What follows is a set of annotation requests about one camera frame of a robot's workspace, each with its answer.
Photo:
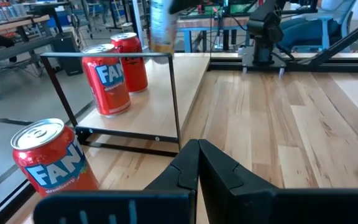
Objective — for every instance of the wooden workbench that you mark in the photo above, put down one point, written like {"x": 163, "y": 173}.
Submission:
{"x": 20, "y": 22}

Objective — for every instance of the red Fanta strawberry can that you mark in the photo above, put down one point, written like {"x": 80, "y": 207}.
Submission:
{"x": 109, "y": 87}
{"x": 51, "y": 161}

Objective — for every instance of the grey metal desk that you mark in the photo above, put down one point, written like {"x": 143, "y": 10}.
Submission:
{"x": 11, "y": 51}

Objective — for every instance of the red Coca-Cola can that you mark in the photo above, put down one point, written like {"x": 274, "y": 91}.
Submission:
{"x": 134, "y": 68}

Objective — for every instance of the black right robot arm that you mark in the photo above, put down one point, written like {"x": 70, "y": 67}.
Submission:
{"x": 264, "y": 28}

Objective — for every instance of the black computer tower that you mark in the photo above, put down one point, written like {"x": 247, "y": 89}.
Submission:
{"x": 68, "y": 56}

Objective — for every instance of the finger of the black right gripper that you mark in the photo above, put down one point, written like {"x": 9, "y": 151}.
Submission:
{"x": 185, "y": 4}

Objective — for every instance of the black standing desk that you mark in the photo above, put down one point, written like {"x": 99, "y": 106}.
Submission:
{"x": 56, "y": 21}

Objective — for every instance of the pale blue chair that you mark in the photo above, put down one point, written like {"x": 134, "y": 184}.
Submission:
{"x": 343, "y": 12}

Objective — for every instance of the person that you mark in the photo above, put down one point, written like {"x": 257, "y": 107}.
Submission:
{"x": 303, "y": 31}

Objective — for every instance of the white Celsius can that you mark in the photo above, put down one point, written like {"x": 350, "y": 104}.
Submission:
{"x": 163, "y": 28}

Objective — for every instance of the wooden shelf with black frame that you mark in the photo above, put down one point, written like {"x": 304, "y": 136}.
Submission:
{"x": 154, "y": 102}

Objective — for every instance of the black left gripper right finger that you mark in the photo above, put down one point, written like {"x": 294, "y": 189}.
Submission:
{"x": 228, "y": 196}

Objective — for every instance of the workbench with blue legs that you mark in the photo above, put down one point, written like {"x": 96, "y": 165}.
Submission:
{"x": 186, "y": 40}

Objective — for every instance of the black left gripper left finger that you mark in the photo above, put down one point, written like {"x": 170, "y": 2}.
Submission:
{"x": 179, "y": 177}

